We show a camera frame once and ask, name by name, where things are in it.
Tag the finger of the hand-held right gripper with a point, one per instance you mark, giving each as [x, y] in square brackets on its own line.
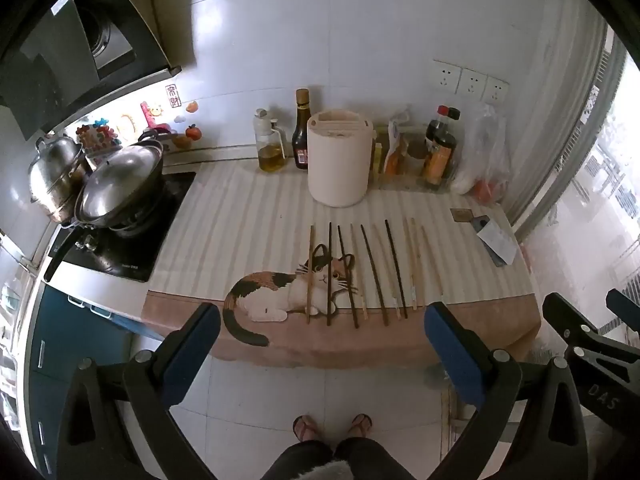
[570, 322]
[626, 310]

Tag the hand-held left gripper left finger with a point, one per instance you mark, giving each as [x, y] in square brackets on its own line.
[192, 355]

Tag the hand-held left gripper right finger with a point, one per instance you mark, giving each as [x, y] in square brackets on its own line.
[452, 355]

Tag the dark wooden chopstick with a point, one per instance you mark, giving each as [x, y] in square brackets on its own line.
[329, 285]
[374, 277]
[396, 270]
[348, 280]

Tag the cream utensil holder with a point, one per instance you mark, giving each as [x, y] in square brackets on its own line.
[340, 170]

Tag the white paper slip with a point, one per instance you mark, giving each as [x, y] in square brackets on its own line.
[497, 242]

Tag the person's right foot in sandal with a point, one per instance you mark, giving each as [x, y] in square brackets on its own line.
[360, 425]

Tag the person's foot in sandal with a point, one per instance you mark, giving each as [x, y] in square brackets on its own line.
[305, 427]
[360, 425]

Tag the blue kitchen cabinet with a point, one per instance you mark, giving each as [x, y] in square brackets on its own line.
[75, 330]

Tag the black gas stove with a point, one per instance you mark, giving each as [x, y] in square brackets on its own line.
[150, 240]

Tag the person's right leg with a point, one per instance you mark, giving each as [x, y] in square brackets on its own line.
[375, 460]

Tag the person's left foot in sandal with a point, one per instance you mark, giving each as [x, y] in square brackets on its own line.
[305, 427]

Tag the small brown card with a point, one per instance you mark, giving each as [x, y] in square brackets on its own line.
[461, 215]

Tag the striped cat print mat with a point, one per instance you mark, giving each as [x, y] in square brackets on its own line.
[250, 220]

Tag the black wok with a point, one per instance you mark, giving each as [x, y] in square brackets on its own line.
[60, 260]

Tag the clear plastic storage box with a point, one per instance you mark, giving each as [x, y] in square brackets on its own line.
[417, 182]

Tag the dark bottle with orange label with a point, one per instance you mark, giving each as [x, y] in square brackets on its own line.
[440, 165]

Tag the steel wok lid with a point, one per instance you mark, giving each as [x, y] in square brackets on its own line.
[120, 175]

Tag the clear plastic bag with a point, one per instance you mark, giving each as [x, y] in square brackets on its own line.
[480, 150]

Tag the small glass jar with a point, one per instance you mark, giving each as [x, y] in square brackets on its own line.
[416, 156]

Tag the white orange snack bag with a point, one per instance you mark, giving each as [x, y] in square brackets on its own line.
[395, 155]

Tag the clear oil bottle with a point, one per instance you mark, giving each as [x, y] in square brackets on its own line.
[271, 155]

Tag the orange persimmon ornament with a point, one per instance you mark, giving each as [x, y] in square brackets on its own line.
[191, 106]
[193, 132]

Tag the dark bottle with red cap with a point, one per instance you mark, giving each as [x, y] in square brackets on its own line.
[434, 132]

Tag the steel pot with lid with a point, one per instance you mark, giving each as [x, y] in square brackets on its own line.
[55, 170]

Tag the dark sauce bottle gold cap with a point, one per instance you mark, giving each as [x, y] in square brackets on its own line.
[300, 145]

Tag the black range hood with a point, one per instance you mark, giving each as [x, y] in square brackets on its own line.
[60, 60]

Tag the grey window frame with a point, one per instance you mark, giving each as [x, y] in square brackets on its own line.
[565, 135]

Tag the colorful wall decoration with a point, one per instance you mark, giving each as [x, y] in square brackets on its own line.
[100, 137]

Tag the pink wall hook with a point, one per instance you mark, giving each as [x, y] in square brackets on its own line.
[152, 117]

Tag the white wall socket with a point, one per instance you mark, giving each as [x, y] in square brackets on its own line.
[446, 76]
[496, 91]
[472, 83]

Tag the red seal wall sticker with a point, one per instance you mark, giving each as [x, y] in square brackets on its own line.
[171, 95]

